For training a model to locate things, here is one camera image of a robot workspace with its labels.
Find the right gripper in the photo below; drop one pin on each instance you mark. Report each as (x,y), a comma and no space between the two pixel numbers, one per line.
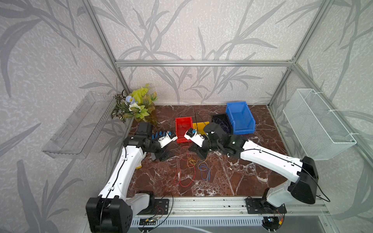
(196,149)

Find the blue grey work glove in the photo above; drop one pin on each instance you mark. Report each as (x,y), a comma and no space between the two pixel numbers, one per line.
(155,137)

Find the artificial plant in vase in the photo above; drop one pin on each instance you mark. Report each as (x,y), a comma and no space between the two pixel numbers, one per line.
(138,105)

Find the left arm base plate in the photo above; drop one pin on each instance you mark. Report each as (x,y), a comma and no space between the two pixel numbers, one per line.
(161,207)

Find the blue plastic bin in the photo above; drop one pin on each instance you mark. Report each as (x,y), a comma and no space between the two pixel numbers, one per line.
(241,118)

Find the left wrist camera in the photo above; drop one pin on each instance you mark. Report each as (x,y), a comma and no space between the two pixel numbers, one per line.
(167,138)

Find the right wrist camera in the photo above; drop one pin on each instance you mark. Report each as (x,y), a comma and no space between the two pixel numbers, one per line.
(195,137)

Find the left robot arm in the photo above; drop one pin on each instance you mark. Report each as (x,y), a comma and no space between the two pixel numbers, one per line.
(112,211)

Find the clear plastic wall shelf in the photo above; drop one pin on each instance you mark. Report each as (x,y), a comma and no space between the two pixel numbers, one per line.
(76,137)

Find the red plastic bin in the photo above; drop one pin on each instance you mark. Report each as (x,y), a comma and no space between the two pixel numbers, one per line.
(182,125)

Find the white wire mesh basket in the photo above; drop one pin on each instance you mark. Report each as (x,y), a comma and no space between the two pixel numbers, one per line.
(320,132)

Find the black plastic bin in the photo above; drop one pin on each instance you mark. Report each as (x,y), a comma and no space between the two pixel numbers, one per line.
(224,122)

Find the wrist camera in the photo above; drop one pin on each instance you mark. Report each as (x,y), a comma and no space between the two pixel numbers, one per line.
(167,138)
(195,137)

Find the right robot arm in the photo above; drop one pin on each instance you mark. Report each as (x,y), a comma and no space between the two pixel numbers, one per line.
(301,174)

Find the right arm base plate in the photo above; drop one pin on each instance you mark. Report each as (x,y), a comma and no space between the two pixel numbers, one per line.
(258,206)

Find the yellow plastic bin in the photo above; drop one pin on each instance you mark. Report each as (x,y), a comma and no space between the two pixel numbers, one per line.
(199,126)

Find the white knit work glove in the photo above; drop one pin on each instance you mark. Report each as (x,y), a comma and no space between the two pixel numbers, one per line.
(139,164)

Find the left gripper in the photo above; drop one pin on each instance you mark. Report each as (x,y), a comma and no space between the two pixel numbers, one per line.
(165,155)

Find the aluminium front rail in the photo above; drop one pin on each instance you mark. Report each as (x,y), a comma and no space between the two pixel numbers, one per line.
(234,206)

